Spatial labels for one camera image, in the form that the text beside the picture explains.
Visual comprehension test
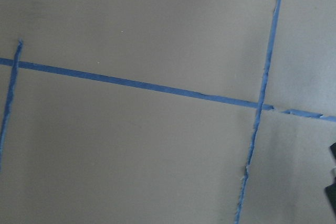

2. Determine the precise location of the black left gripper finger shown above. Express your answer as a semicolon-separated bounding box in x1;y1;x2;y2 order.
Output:
324;143;335;210

